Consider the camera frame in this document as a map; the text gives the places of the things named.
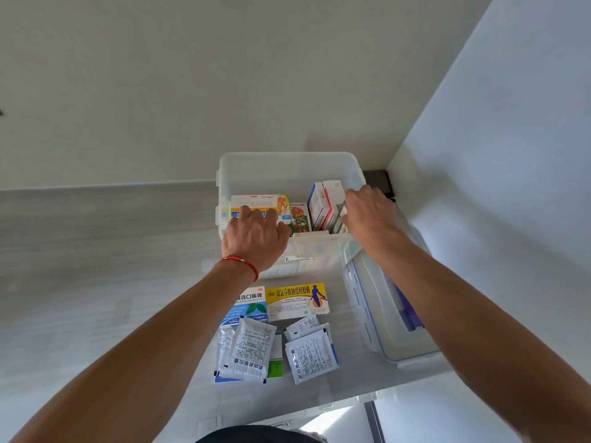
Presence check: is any person's right hand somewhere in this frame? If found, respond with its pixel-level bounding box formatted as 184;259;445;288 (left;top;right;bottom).
340;185;407;263

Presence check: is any person's right forearm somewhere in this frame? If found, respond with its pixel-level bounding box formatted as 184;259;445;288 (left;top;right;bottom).
369;234;591;443

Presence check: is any clear plastic storage box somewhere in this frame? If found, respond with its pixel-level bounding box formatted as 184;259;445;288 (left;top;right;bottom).
215;151;368;280

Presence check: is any white lower cabinet front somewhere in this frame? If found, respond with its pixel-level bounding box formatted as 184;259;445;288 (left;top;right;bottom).
249;371;523;443

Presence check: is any person's left hand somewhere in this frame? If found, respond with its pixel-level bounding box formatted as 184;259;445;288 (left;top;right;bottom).
220;205;292;275

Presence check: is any person's left forearm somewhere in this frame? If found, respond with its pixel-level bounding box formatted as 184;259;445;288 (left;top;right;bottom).
9;262;255;443

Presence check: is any clear lid with purple handle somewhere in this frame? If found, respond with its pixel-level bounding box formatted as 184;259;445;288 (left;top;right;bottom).
343;225;440;367

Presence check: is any yellow striped white medicine box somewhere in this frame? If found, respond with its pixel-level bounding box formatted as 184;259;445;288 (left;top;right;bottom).
265;282;331;322

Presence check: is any dark grey pad with cable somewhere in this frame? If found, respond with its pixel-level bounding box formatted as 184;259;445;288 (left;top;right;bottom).
362;169;396;202

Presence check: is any white medicine sachet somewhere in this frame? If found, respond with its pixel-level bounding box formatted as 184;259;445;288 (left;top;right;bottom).
214;327;236;379
283;313;321;342
291;322;340;367
284;329;340;386
221;316;278;385

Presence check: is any red string bracelet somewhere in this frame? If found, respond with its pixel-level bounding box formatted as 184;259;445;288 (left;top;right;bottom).
219;255;260;284

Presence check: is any red cartoon print medicine box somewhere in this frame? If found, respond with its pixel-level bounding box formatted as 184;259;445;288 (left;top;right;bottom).
321;180;348;234

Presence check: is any yellow orange figure medicine box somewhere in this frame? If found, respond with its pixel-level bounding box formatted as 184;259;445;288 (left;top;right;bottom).
229;194;292;225

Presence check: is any person's dark clothing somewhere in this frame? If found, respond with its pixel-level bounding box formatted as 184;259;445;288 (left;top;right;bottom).
196;425;326;443

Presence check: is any blue leaf print medicine box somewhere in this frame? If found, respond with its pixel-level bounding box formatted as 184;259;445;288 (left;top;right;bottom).
220;286;269;329

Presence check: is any white blue green medicine box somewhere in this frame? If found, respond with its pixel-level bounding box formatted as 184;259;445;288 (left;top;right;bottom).
214;333;284;385
307;182;331;232

